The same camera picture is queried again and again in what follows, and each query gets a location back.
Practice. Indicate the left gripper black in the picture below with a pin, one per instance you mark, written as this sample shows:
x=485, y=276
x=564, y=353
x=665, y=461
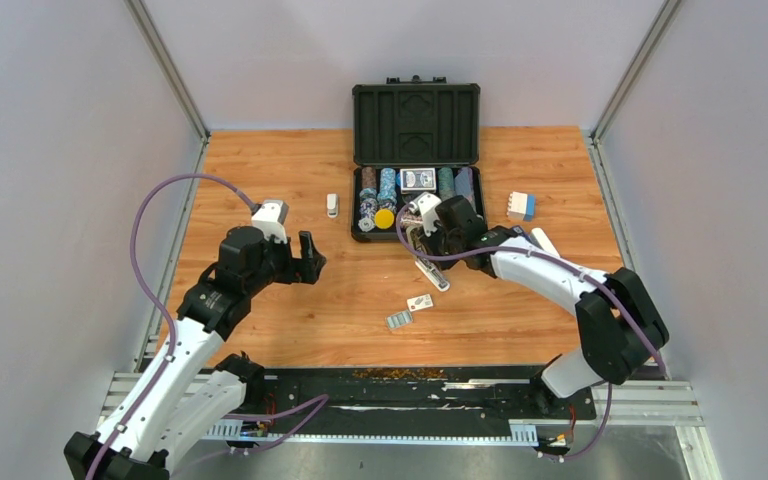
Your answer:
x=306, y=269

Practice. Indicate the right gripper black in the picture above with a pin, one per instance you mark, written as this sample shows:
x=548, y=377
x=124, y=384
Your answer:
x=429, y=242

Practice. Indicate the grey green white stapler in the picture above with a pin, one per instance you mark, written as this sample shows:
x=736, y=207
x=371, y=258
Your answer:
x=435, y=276

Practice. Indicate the small white stapler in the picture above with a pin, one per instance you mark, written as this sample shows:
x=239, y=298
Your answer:
x=332, y=205

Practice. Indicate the grey staple strip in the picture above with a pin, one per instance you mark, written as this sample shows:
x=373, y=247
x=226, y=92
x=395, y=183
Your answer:
x=399, y=320

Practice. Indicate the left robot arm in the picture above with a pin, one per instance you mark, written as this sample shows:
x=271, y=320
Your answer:
x=157, y=423

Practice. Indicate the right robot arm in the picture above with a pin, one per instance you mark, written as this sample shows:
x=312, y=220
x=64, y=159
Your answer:
x=618, y=324

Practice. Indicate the blue playing card deck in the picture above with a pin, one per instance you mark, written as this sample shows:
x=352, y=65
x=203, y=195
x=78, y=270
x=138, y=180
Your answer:
x=418, y=179

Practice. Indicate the white blue toy block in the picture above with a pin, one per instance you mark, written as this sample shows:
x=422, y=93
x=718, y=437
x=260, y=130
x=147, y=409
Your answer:
x=521, y=206

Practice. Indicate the yellow dealer chip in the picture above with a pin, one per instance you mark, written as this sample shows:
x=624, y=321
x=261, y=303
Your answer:
x=384, y=219

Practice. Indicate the black poker chip case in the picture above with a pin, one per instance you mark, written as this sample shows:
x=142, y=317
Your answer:
x=413, y=123

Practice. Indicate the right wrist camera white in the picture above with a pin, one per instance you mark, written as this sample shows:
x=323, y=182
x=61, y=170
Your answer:
x=425, y=206

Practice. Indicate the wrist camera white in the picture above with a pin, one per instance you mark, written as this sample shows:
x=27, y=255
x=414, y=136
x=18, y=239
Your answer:
x=269, y=218
x=425, y=206

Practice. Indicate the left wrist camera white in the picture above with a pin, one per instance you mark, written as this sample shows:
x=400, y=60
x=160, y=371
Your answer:
x=269, y=218

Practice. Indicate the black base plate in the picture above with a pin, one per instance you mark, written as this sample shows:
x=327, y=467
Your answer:
x=476, y=401

